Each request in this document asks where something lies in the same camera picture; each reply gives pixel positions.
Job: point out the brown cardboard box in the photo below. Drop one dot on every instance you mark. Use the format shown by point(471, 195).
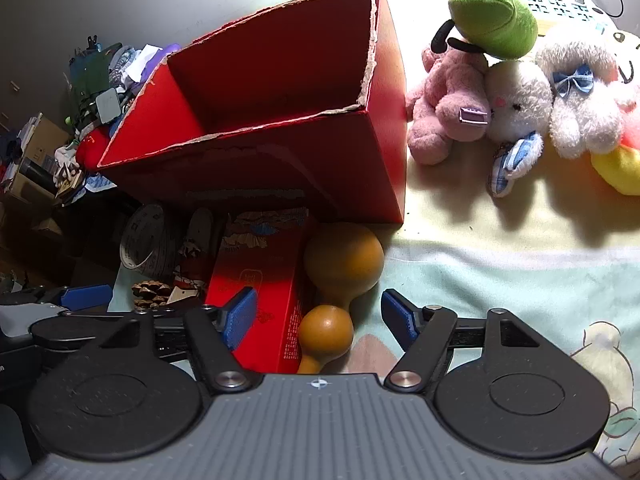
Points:
point(45, 140)

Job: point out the red printed gift box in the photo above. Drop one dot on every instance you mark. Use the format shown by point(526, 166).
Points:
point(270, 280)

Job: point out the white crumpled cloth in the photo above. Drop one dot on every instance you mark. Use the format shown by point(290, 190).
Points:
point(67, 157)

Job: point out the black cylinder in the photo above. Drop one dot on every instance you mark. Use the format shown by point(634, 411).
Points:
point(37, 175)

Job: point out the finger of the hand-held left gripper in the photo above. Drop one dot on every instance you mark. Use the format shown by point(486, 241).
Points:
point(87, 296)

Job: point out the purple tissue pack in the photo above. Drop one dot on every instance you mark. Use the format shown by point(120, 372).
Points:
point(157, 60)

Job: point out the large red cardboard box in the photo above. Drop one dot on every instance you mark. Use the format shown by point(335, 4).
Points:
point(350, 170)

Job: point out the red cloth item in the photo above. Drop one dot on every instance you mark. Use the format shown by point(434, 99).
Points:
point(92, 150)

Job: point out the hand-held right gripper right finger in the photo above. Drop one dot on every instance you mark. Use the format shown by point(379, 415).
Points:
point(400, 317)

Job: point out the green cloth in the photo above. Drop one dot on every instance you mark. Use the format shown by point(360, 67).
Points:
point(92, 70)

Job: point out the cream plush toy with face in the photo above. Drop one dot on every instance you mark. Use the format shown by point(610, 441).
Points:
point(625, 55)

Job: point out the white fluffy plush blue bow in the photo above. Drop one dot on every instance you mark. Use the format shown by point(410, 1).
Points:
point(580, 110)

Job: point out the white bunny plush toy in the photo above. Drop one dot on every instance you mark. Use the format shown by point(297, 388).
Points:
point(517, 102)

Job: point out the printed round bowl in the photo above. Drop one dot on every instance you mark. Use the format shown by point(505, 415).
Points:
point(145, 240)

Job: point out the green plush toy black ears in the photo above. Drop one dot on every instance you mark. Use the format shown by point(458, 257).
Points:
point(490, 15)

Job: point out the brown pine cone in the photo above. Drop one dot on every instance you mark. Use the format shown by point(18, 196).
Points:
point(150, 292)

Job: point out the yellow plush toy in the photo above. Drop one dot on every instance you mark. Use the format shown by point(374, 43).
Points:
point(617, 170)

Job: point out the red and beige ornament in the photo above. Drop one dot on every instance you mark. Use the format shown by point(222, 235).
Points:
point(192, 260)

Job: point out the brown gourd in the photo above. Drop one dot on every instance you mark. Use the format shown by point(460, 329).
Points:
point(342, 260)

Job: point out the small grey box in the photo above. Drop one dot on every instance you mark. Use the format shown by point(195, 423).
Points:
point(107, 104)

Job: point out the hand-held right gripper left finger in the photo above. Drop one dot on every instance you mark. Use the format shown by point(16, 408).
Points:
point(240, 317)

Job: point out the white power strip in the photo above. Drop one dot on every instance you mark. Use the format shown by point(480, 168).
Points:
point(560, 7)

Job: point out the pink plush toy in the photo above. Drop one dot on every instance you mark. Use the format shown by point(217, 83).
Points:
point(440, 110)

